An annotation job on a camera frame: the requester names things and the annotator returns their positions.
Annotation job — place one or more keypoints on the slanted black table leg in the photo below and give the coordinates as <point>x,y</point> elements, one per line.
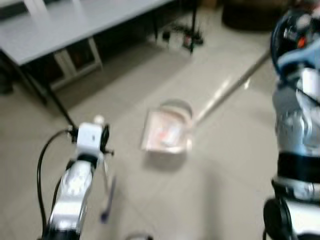
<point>50,95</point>

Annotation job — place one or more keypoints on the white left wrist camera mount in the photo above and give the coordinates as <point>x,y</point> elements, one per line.
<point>90,138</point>

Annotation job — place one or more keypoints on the grey table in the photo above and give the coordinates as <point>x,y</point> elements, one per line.
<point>65,27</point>

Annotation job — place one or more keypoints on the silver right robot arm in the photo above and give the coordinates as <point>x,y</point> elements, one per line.
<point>296,120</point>

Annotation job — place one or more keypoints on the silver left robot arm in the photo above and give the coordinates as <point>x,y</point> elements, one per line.
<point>75,186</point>

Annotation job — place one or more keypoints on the upright black table leg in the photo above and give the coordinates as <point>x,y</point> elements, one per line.
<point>193,30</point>

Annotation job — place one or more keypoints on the dark round floor object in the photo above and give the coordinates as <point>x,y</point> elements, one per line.
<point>250,15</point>

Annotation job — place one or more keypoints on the small white paper ball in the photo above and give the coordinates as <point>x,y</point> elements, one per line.
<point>98,120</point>

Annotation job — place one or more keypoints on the light blue right wrist camera mount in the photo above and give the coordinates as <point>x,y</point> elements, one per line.
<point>305,55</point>

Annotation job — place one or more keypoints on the white frame shelf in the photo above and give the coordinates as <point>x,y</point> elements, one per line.
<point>75,62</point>

